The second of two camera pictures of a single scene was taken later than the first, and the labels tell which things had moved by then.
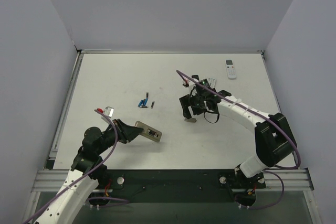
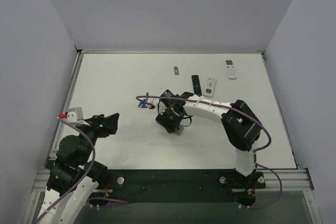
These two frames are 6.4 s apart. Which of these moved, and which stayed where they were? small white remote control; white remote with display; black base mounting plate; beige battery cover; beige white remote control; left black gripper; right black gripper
Moved: beige white remote control; left black gripper; right black gripper; beige battery cover
Stayed: white remote with display; black base mounting plate; small white remote control
